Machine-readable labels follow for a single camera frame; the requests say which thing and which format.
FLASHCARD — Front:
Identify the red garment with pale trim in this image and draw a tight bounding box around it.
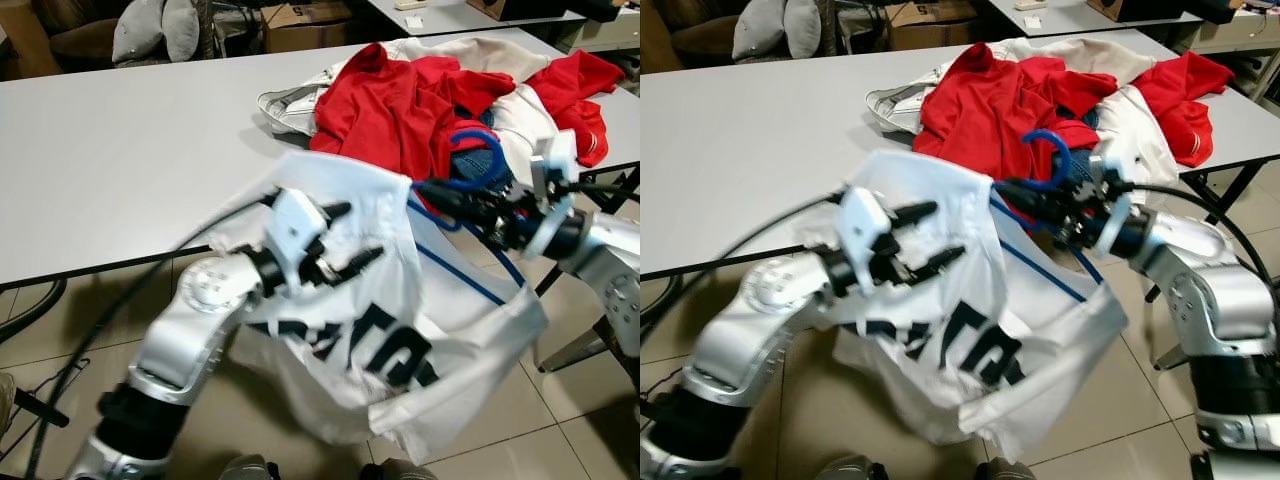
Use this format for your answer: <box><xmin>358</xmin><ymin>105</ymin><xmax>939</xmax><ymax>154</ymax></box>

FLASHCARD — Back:
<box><xmin>1133</xmin><ymin>50</ymin><xmax>1237</xmax><ymax>169</ymax></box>
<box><xmin>523</xmin><ymin>50</ymin><xmax>627</xmax><ymax>169</ymax></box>

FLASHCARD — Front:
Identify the black floor cable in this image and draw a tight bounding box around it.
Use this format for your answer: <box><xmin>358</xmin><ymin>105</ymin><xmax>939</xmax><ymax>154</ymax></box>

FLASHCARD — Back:
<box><xmin>0</xmin><ymin>276</ymin><xmax>69</xmax><ymax>347</ymax></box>

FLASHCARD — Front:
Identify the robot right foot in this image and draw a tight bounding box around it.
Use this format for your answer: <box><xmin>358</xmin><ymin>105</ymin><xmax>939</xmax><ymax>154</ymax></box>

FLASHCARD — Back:
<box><xmin>975</xmin><ymin>458</ymin><xmax>1043</xmax><ymax>480</ymax></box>
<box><xmin>360</xmin><ymin>458</ymin><xmax>443</xmax><ymax>480</ymax></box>

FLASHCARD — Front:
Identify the wooden speaker box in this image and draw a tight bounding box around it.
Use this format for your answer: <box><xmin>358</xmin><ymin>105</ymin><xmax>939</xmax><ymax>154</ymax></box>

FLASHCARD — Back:
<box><xmin>465</xmin><ymin>0</ymin><xmax>543</xmax><ymax>22</ymax></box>
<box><xmin>1085</xmin><ymin>0</ymin><xmax>1163</xmax><ymax>22</ymax></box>

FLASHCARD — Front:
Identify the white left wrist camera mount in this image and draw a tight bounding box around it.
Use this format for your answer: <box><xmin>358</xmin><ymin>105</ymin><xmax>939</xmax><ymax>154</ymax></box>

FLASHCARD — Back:
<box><xmin>838</xmin><ymin>185</ymin><xmax>898</xmax><ymax>269</ymax></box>
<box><xmin>264</xmin><ymin>187</ymin><xmax>327</xmax><ymax>273</ymax></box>

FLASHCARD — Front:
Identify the white printed T-shirt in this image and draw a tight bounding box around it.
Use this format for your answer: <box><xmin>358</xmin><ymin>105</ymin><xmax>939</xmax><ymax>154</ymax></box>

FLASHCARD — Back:
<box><xmin>205</xmin><ymin>150</ymin><xmax>551</xmax><ymax>467</ymax></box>
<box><xmin>815</xmin><ymin>148</ymin><xmax>1133</xmax><ymax>465</ymax></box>

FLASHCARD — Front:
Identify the cream zip jacket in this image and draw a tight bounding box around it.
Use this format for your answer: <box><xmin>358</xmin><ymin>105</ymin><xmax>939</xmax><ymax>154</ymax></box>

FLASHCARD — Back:
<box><xmin>864</xmin><ymin>37</ymin><xmax>1161</xmax><ymax>141</ymax></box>
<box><xmin>257</xmin><ymin>37</ymin><xmax>549</xmax><ymax>141</ymax></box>

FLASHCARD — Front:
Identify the white garment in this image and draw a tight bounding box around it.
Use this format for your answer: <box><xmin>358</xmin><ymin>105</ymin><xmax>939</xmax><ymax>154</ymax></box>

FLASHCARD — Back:
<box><xmin>1090</xmin><ymin>85</ymin><xmax>1191</xmax><ymax>191</ymax></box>
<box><xmin>490</xmin><ymin>85</ymin><xmax>576</xmax><ymax>191</ymax></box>

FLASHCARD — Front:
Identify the grey office desk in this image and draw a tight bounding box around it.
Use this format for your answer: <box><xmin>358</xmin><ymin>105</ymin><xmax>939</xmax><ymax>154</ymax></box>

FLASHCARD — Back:
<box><xmin>365</xmin><ymin>0</ymin><xmax>589</xmax><ymax>39</ymax></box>
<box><xmin>985</xmin><ymin>0</ymin><xmax>1203</xmax><ymax>39</ymax></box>

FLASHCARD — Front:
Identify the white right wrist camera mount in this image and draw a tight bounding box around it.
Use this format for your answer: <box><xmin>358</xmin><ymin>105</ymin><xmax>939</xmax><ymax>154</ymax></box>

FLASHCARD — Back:
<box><xmin>1090</xmin><ymin>150</ymin><xmax>1138</xmax><ymax>241</ymax></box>
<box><xmin>528</xmin><ymin>128</ymin><xmax>581</xmax><ymax>259</ymax></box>

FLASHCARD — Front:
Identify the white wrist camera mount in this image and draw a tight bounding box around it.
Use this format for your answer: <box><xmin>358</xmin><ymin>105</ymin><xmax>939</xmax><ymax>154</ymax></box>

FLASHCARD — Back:
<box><xmin>264</xmin><ymin>187</ymin><xmax>327</xmax><ymax>273</ymax></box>
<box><xmin>528</xmin><ymin>128</ymin><xmax>581</xmax><ymax>259</ymax></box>
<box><xmin>1090</xmin><ymin>150</ymin><xmax>1138</xmax><ymax>241</ymax></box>
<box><xmin>838</xmin><ymin>185</ymin><xmax>898</xmax><ymax>269</ymax></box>

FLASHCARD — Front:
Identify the blue denim garment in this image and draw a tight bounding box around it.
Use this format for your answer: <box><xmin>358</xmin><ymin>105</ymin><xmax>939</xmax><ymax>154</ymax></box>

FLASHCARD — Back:
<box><xmin>450</xmin><ymin>142</ymin><xmax>513</xmax><ymax>196</ymax></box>
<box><xmin>1058</xmin><ymin>145</ymin><xmax>1106</xmax><ymax>191</ymax></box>

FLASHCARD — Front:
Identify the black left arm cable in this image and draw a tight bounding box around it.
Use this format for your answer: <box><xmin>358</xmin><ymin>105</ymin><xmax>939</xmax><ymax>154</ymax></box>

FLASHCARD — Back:
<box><xmin>22</xmin><ymin>190</ymin><xmax>283</xmax><ymax>480</ymax></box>
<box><xmin>700</xmin><ymin>188</ymin><xmax>853</xmax><ymax>271</ymax></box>

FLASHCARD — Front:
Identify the brown leather armchair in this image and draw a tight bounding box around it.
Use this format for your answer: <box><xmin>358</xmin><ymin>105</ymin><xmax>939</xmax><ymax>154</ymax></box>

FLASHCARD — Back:
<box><xmin>40</xmin><ymin>0</ymin><xmax>216</xmax><ymax>71</ymax></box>
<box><xmin>660</xmin><ymin>0</ymin><xmax>839</xmax><ymax>69</ymax></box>

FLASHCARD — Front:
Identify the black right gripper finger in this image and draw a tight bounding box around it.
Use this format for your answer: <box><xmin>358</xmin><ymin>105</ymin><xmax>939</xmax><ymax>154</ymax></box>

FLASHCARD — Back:
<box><xmin>412</xmin><ymin>178</ymin><xmax>498</xmax><ymax>207</ymax></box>
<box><xmin>1020</xmin><ymin>198</ymin><xmax>1079</xmax><ymax>231</ymax></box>
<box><xmin>440</xmin><ymin>200</ymin><xmax>506</xmax><ymax>231</ymax></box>
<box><xmin>995</xmin><ymin>177</ymin><xmax>1071</xmax><ymax>207</ymax></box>

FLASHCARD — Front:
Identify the grey side desk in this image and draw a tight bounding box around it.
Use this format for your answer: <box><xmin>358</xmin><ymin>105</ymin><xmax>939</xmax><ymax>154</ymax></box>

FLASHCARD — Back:
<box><xmin>1172</xmin><ymin>8</ymin><xmax>1280</xmax><ymax>59</ymax></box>
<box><xmin>558</xmin><ymin>8</ymin><xmax>641</xmax><ymax>57</ymax></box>

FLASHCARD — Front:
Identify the red fleece garment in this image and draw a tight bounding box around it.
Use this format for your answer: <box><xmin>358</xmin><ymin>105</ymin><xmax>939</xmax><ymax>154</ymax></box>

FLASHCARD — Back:
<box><xmin>310</xmin><ymin>43</ymin><xmax>518</xmax><ymax>183</ymax></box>
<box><xmin>912</xmin><ymin>43</ymin><xmax>1123</xmax><ymax>183</ymax></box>

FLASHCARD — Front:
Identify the brown cardboard box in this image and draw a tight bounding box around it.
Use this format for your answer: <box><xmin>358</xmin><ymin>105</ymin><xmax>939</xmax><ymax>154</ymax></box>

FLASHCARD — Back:
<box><xmin>886</xmin><ymin>0</ymin><xmax>977</xmax><ymax>52</ymax></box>
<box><xmin>261</xmin><ymin>0</ymin><xmax>354</xmax><ymax>54</ymax></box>

